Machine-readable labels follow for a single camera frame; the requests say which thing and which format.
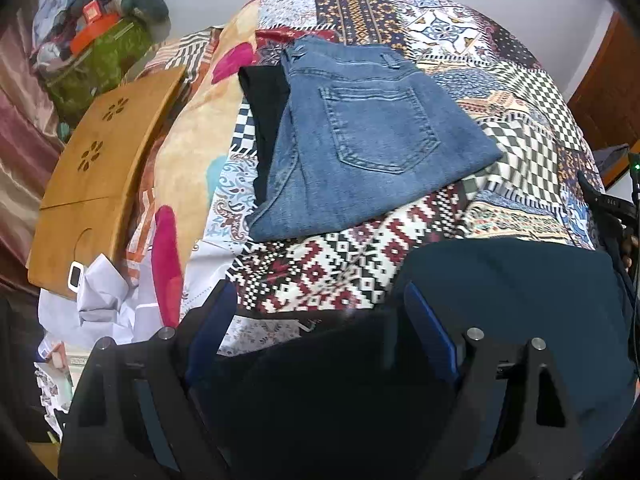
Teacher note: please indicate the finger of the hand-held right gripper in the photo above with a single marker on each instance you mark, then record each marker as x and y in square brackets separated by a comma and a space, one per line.
[597, 197]

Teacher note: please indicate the pile of mixed clothes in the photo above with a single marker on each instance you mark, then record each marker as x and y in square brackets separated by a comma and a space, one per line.
[55, 15]

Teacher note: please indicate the brown satin curtain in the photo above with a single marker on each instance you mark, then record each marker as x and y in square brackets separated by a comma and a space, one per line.
[20, 135]

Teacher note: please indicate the wooden lap table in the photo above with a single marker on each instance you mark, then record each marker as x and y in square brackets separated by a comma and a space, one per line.
[100, 185]

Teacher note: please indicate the folded blue jeans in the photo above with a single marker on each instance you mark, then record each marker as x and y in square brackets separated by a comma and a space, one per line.
[360, 135]

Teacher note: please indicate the dark teal pants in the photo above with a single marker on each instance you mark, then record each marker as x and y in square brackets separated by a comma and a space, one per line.
[525, 300]

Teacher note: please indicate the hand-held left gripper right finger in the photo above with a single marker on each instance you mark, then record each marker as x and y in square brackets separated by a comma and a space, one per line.
[431, 327]

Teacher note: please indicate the patchwork printed bedspread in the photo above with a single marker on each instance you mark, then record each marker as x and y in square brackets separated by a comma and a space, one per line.
[500, 85]

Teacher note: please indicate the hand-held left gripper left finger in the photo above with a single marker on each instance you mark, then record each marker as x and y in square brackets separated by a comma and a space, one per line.
[216, 321]

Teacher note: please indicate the small white device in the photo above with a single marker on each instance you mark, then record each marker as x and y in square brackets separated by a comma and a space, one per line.
[76, 276]

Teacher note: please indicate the grey box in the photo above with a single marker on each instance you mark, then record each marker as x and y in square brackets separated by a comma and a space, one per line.
[614, 162]

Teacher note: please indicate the orange box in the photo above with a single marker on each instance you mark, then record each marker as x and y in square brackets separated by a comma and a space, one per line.
[92, 27]

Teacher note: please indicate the green fabric bag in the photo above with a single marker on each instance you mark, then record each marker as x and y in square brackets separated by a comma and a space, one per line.
[100, 72]

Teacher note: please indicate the orange floral blanket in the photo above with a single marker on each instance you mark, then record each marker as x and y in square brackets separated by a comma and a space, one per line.
[200, 150]

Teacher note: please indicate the folded black pants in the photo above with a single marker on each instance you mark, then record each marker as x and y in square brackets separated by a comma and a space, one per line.
[265, 105]

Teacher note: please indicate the wooden door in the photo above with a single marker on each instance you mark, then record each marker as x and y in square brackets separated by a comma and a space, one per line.
[607, 75]

